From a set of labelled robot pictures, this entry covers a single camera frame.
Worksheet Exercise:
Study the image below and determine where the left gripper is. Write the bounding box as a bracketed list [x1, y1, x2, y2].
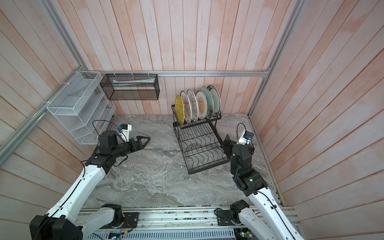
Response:
[111, 135, 151, 158]

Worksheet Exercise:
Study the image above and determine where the black two-tier dish rack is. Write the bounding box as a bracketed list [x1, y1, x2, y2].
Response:
[172, 105, 230, 175]

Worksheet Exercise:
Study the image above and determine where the yellow round plate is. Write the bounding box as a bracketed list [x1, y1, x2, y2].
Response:
[175, 95, 185, 125]

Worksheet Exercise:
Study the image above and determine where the orange sunburst plate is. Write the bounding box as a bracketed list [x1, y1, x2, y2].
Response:
[180, 91, 192, 124]
[196, 91, 207, 120]

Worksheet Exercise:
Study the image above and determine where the mint green flower plate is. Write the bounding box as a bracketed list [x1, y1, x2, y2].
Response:
[201, 87, 214, 119]

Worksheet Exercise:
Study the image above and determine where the green rim white plate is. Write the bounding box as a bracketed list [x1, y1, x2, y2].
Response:
[207, 85, 221, 118]

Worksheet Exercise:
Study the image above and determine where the white plate green clover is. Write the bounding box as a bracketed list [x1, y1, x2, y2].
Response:
[187, 89, 198, 123]

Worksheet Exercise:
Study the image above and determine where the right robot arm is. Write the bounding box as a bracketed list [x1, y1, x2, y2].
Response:
[221, 134, 303, 240]

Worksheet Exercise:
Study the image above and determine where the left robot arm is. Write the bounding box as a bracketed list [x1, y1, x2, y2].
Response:
[30, 131, 151, 240]

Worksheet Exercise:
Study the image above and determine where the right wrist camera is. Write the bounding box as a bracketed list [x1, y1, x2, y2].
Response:
[238, 130, 254, 146]

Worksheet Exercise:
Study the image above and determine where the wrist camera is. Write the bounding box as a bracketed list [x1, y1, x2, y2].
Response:
[117, 124, 132, 142]
[238, 130, 254, 146]

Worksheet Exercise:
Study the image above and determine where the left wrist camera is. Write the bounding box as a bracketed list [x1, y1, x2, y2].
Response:
[117, 124, 132, 142]

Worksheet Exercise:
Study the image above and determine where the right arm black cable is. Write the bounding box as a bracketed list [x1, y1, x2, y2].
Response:
[236, 122, 256, 151]

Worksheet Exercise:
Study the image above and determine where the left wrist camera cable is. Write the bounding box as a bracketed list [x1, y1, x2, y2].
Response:
[92, 119, 128, 142]

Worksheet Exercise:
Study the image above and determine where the black mesh wall basket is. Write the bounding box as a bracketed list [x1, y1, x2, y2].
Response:
[101, 73, 160, 101]

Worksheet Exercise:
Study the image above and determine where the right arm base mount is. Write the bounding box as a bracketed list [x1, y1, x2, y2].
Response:
[214, 208, 258, 227]

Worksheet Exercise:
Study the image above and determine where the white wire mesh shelf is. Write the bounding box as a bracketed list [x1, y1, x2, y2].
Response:
[47, 72, 116, 145]

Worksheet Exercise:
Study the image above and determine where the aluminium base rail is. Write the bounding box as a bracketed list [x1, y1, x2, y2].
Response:
[56, 205, 301, 233]

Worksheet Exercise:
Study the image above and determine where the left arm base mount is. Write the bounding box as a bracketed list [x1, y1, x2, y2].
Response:
[101, 212, 139, 230]

